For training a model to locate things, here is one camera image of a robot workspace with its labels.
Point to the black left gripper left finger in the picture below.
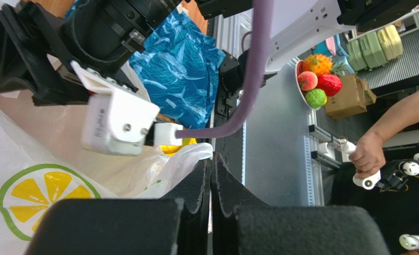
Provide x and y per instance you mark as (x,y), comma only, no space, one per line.
(176,223)

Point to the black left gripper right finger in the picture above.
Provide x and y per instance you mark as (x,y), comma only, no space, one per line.
(244,224)

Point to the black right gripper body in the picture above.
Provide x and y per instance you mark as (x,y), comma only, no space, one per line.
(104,34)

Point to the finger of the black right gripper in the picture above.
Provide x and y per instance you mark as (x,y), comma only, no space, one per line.
(28,34)

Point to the yellow fake banana bunch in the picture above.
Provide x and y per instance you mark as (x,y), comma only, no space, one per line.
(172,150)

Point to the white plastic bag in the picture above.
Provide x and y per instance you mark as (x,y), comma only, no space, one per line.
(42,196)

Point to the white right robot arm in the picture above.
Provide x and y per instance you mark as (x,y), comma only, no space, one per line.
(55,58)

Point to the blue patterned cloth bag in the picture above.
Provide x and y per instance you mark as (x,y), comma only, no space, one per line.
(179,68)

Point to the white bowl of fake fruits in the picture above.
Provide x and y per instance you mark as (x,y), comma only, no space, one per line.
(317,80)

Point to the brown cardboard box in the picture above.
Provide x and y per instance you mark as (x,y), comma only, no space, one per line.
(353,98)

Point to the aluminium frame base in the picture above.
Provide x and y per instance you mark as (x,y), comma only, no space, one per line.
(271,154)

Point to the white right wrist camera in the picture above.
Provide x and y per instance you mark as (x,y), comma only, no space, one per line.
(118,120)

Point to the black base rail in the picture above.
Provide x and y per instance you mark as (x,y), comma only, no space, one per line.
(225,32)

